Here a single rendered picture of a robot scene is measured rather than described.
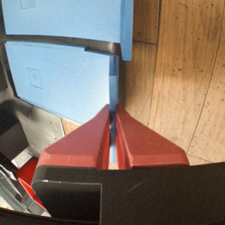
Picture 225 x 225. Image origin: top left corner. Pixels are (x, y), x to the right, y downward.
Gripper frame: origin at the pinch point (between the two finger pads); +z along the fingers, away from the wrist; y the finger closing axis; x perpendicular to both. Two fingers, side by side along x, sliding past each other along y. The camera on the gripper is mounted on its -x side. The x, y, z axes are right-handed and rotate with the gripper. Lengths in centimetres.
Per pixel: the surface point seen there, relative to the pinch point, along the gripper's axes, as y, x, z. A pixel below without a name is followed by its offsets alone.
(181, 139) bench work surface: -5.9, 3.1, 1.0
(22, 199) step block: 23.7, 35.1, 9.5
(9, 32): 10.5, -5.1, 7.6
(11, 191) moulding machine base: 290, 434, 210
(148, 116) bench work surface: -3.1, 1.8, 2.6
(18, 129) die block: 17.5, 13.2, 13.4
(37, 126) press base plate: 11.9, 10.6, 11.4
